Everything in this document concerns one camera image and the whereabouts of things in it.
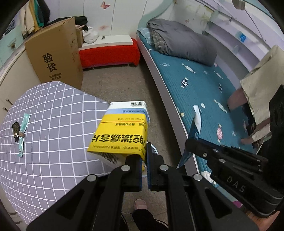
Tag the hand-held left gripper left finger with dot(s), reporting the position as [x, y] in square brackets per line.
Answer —
[134, 177]

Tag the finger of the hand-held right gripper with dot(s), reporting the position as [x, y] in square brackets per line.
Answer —
[204, 148]

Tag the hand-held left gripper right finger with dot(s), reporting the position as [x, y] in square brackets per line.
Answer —
[150, 171]

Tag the blue and white wrapper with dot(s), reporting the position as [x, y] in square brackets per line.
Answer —
[196, 131]

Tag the yellow and blue medicine box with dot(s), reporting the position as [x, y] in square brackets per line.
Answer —
[119, 133]

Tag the person's leg black pants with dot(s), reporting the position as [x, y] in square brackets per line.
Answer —
[144, 220]

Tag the bed with teal candy-print sheet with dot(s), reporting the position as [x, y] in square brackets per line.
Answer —
[199, 88]

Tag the grey checked tablecloth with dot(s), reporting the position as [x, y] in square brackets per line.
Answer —
[55, 133]

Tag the grey duvet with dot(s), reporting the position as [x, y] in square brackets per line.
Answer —
[184, 42]

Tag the grey checked pillow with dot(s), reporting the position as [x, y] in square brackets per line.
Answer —
[158, 41]

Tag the small blue box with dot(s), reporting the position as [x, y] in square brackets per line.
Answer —
[242, 37]

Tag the teal wrapper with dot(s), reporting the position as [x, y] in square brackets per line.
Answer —
[24, 133]

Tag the red bench with white top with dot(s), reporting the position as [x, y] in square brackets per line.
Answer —
[106, 52]

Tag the dark crumpled wrapper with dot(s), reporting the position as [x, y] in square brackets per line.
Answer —
[16, 130]

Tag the light blue plaid pillow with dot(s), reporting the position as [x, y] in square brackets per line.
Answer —
[144, 33]

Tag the white plastic bag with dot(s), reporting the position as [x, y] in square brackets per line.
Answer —
[89, 36]

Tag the large cardboard box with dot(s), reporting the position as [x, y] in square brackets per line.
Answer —
[55, 51]

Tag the white wardrobe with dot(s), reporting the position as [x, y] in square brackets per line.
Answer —
[124, 13]

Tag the black bag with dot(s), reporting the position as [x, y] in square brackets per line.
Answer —
[79, 20]

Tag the pink butterfly sticker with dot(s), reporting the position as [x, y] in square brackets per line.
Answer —
[105, 4]

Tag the light teal drawer cabinet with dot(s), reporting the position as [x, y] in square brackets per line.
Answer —
[8, 52]

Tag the hanging clothes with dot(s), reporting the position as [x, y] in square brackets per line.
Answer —
[33, 15]

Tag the lilac bedside wall shelf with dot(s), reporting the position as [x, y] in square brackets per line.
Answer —
[224, 28]

